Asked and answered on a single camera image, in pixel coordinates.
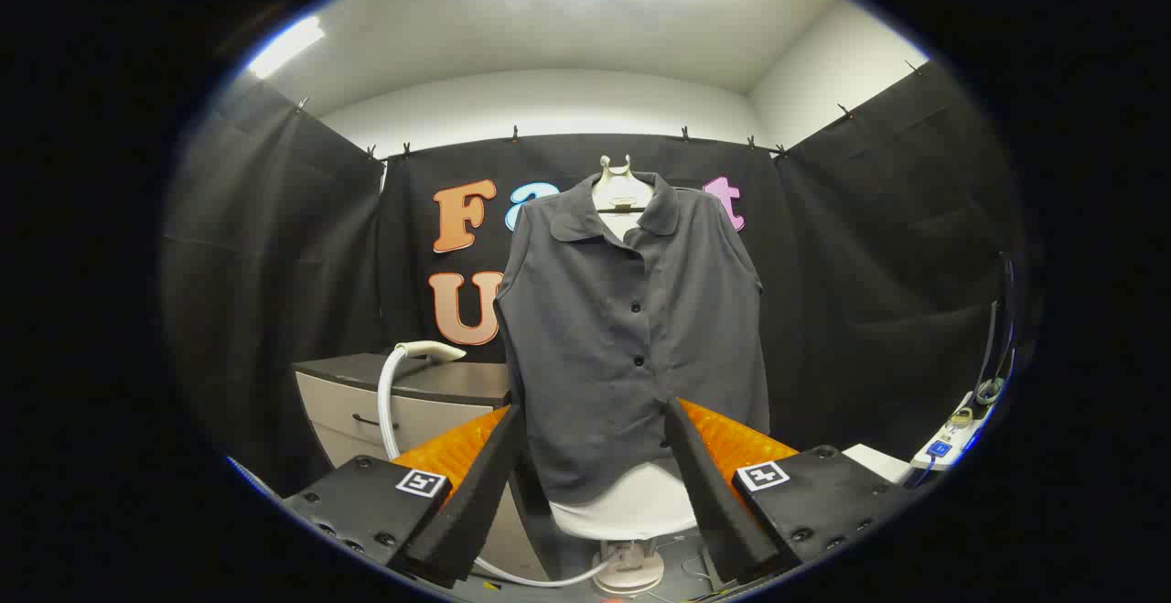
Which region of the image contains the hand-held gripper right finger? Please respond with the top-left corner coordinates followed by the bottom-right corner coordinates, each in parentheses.
top-left (665, 398), bottom-right (913, 588)

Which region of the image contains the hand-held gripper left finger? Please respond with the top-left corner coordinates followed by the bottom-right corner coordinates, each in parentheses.
top-left (282, 404), bottom-right (528, 588)

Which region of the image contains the grey sleeveless button shirt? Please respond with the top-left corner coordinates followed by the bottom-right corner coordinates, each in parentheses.
top-left (494, 171), bottom-right (771, 505)

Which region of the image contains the white mannequin torso stand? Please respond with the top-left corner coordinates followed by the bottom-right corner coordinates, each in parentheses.
top-left (549, 155), bottom-right (701, 597)

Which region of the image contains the grey drawer cabinet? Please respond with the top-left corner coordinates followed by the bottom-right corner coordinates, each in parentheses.
top-left (293, 353), bottom-right (550, 581)

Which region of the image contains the white cabinet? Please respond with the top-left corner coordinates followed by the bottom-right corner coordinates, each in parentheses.
top-left (842, 443), bottom-right (916, 485)

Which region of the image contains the white power strip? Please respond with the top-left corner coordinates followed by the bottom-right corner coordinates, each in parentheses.
top-left (910, 391), bottom-right (994, 471)

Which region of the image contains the black backdrop cloth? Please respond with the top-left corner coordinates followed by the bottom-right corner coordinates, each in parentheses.
top-left (160, 59), bottom-right (1035, 494)

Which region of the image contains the rectangular ceiling light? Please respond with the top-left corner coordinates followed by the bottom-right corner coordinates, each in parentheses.
top-left (247, 16), bottom-right (327, 81)

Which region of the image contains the blue plug with cable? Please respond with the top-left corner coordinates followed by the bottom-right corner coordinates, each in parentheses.
top-left (915, 440), bottom-right (954, 490)

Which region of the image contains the black cable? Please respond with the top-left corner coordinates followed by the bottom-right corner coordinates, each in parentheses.
top-left (981, 253), bottom-right (1018, 389)

